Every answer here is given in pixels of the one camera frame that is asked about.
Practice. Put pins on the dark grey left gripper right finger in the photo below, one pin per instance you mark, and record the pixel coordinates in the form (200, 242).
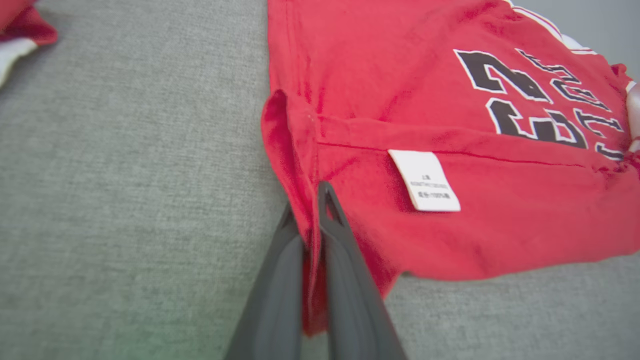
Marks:
(350, 290)

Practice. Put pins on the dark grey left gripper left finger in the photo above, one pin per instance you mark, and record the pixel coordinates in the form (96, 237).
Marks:
(275, 300)

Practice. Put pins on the red basketball jersey number 23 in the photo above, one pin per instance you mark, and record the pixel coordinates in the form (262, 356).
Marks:
(450, 110)

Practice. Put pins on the red shorts with white stripe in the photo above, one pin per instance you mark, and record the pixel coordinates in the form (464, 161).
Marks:
(22, 30)

